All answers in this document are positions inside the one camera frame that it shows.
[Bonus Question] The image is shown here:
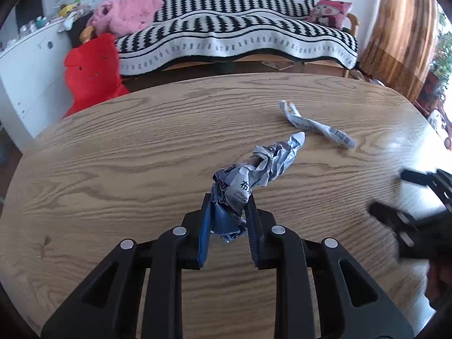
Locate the patterned grey sofa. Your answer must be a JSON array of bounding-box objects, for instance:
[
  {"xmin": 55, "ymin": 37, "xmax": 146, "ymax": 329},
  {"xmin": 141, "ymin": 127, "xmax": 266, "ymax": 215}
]
[{"xmin": 113, "ymin": 0, "xmax": 360, "ymax": 76}]

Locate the person's right hand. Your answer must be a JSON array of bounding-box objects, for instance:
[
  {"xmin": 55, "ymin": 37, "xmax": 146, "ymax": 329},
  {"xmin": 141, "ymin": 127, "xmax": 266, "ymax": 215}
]
[{"xmin": 425, "ymin": 259, "xmax": 451, "ymax": 306}]

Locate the dark red plant stand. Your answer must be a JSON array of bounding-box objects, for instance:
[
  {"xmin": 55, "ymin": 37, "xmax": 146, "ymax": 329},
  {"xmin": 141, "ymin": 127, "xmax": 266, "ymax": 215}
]
[{"xmin": 420, "ymin": 72, "xmax": 444, "ymax": 112}]

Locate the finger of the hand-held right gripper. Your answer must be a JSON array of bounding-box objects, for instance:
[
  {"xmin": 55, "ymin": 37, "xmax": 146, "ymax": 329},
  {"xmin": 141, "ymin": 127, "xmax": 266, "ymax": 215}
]
[
  {"xmin": 400, "ymin": 168, "xmax": 452, "ymax": 212},
  {"xmin": 367, "ymin": 201, "xmax": 424, "ymax": 249}
]

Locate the green potted plant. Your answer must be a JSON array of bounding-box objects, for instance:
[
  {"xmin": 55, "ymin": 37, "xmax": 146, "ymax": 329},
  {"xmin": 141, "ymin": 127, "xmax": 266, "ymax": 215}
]
[{"xmin": 429, "ymin": 10, "xmax": 452, "ymax": 78}]

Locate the pink cartoon cushion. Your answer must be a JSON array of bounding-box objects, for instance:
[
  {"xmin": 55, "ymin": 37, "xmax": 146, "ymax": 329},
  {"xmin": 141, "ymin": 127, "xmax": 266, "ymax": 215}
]
[{"xmin": 305, "ymin": 0, "xmax": 353, "ymax": 31}]

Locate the wooden sofa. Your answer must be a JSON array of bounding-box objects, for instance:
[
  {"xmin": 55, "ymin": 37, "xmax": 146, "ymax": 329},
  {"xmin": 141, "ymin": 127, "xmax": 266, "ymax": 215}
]
[{"xmin": 79, "ymin": 0, "xmax": 361, "ymax": 78}]

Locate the blue silver wrapper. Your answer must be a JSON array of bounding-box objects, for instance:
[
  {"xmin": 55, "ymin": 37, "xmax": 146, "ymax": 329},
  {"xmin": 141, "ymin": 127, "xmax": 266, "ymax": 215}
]
[{"xmin": 211, "ymin": 131, "xmax": 306, "ymax": 244}]

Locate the brown curtain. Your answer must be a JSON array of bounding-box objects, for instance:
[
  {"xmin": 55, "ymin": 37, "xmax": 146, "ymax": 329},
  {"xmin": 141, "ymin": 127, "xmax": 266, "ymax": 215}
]
[{"xmin": 358, "ymin": 0, "xmax": 440, "ymax": 101}]

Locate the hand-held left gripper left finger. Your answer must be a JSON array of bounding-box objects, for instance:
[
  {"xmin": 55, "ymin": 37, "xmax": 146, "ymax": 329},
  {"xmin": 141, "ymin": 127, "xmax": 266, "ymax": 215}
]
[{"xmin": 40, "ymin": 194, "xmax": 214, "ymax": 339}]

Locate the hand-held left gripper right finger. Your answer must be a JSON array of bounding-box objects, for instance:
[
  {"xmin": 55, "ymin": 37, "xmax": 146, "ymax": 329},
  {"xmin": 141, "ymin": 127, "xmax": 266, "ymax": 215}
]
[{"xmin": 245, "ymin": 194, "xmax": 414, "ymax": 339}]

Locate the pink plush toy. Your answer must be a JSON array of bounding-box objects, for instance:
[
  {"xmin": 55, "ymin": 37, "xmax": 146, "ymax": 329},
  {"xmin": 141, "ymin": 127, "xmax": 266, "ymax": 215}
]
[{"xmin": 86, "ymin": 0, "xmax": 165, "ymax": 36}]

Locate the twisted white wrapper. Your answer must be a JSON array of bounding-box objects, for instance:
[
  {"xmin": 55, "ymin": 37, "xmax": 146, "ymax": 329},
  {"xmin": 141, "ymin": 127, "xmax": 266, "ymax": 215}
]
[{"xmin": 279, "ymin": 99, "xmax": 357, "ymax": 149}]

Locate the red plush toy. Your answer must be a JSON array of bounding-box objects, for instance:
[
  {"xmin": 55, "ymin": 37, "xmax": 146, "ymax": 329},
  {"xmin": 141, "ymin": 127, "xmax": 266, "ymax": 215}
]
[{"xmin": 63, "ymin": 33, "xmax": 131, "ymax": 119}]

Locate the white cabinet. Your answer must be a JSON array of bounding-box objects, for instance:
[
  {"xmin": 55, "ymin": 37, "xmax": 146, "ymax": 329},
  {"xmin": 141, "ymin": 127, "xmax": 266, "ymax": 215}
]
[{"xmin": 0, "ymin": 21, "xmax": 83, "ymax": 138}]

